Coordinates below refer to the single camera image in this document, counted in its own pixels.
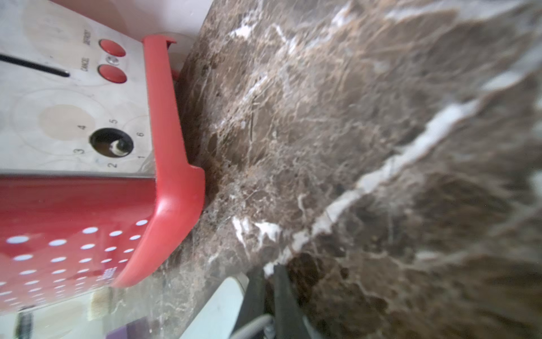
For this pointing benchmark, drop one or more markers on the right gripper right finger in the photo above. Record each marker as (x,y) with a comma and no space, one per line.
(289,321)

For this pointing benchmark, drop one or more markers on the purple power strip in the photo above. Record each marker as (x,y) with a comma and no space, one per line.
(138,329)

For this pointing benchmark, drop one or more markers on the silver apple laptop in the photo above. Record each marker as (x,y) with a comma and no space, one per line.
(219,315)

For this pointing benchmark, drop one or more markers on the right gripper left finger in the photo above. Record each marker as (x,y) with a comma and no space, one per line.
(252,318)

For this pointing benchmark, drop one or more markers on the red polka dot toaster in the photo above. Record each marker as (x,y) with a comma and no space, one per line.
(96,187)

